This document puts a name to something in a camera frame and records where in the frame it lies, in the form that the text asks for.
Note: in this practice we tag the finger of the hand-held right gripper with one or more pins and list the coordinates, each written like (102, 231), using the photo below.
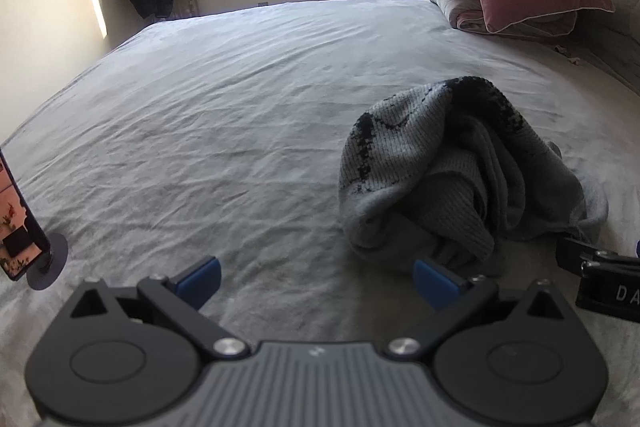
(570, 252)

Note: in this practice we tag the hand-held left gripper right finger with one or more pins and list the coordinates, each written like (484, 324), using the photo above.
(435, 284)

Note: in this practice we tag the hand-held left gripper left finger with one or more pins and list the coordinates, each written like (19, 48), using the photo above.
(200, 279)

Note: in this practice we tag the grey knit sweater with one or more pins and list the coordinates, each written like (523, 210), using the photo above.
(450, 177)

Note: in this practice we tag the round black phone stand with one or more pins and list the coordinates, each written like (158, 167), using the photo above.
(52, 264)

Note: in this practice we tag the bed with grey sheet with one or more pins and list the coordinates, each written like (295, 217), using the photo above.
(200, 107)

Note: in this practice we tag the smartphone with pink screen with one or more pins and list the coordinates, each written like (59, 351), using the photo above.
(15, 227)

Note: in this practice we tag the small brown scrap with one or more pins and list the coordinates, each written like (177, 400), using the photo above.
(570, 57)

